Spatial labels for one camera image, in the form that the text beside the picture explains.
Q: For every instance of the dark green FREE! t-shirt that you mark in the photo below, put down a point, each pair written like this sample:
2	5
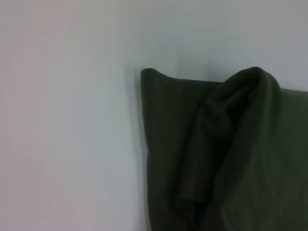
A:
168	144

